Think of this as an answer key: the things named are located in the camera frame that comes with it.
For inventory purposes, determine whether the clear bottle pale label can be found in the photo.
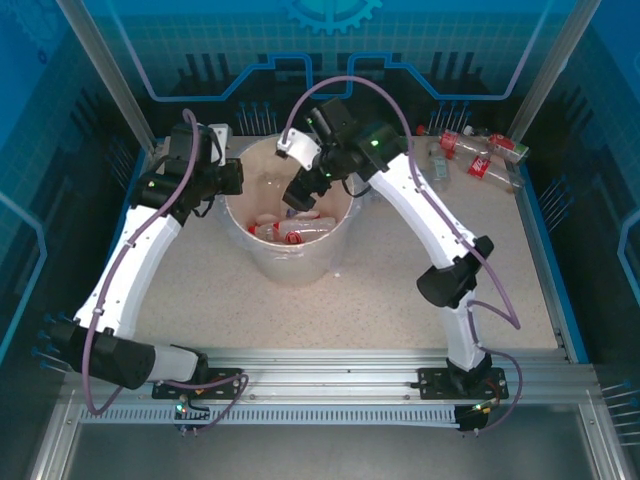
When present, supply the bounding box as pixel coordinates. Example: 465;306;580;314
427;142;452;194

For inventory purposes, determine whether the white round plastic bin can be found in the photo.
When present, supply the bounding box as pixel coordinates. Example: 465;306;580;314
222;137;361;287

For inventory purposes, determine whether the bottle red green label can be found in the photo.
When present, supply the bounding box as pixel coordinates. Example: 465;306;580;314
463;124;530;166

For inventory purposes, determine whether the clear plastic bin liner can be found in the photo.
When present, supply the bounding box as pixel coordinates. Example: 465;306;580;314
214;137;371;281

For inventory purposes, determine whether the blue table edge trim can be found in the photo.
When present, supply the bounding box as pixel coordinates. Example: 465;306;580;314
97;142;164;311
517;162;591;365

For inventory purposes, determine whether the grey metal base tray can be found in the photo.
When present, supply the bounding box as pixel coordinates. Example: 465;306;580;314
27;389;626;480

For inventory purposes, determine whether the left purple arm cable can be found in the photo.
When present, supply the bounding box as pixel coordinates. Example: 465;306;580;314
81;108;250;432

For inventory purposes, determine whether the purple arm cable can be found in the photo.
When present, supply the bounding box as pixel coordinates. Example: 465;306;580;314
81;108;250;432
282;74;524;435

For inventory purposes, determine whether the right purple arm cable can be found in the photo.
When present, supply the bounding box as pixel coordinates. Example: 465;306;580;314
282;74;524;435

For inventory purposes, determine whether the aluminium frame post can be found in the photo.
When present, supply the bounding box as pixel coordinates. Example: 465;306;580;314
507;0;609;149
54;0;164;156

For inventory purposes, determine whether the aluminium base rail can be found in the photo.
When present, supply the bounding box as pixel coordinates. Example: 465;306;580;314
134;347;596;405

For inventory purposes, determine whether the black connector bracket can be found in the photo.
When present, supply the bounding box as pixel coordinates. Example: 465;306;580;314
172;393;211;437
454;398;501;435

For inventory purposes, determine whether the white slotted cable duct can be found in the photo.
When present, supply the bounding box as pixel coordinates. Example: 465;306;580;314
79;403;460;427

